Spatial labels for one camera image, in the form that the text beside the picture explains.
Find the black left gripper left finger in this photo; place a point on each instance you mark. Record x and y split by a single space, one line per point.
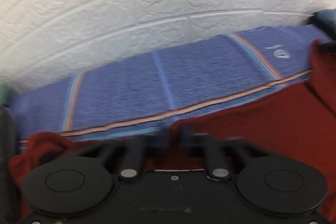
122 157

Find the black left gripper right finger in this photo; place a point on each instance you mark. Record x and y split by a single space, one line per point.
223 158

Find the red pants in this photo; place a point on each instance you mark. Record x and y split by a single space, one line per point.
295 183

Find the blue patterned bed sheet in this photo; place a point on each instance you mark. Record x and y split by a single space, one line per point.
140 93

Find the dark grey folded garment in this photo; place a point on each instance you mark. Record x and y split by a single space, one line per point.
10 202

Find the mint green folded garment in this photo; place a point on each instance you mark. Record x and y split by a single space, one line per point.
6 94

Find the folded blue jeans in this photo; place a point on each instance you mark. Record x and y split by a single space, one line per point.
327 18

